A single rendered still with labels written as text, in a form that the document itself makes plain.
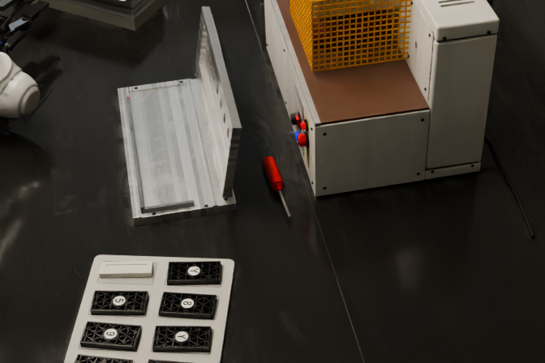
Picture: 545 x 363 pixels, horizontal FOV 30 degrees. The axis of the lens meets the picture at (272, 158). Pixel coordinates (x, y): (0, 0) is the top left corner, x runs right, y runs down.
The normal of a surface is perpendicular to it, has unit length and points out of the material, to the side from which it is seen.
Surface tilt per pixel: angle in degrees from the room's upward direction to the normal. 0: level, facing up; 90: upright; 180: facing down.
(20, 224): 0
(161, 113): 0
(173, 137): 0
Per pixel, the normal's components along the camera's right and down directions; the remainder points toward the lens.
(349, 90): -0.04, -0.76
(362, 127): 0.18, 0.63
